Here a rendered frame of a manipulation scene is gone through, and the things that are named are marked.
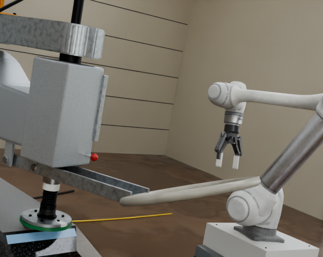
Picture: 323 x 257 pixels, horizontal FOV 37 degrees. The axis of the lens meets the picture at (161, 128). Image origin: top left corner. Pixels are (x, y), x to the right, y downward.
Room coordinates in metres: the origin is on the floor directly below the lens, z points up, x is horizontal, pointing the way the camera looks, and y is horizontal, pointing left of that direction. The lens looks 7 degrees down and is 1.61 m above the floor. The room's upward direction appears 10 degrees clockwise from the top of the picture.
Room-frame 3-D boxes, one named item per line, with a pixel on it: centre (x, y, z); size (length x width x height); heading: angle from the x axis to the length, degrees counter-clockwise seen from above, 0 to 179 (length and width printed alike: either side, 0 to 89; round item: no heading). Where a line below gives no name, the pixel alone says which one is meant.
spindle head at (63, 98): (2.05, 0.49, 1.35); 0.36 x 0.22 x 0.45; 57
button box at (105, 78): (2.06, 0.30, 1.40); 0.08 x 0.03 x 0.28; 57
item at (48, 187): (2.00, 0.42, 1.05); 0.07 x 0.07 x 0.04
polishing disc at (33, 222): (2.00, 0.42, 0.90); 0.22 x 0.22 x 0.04
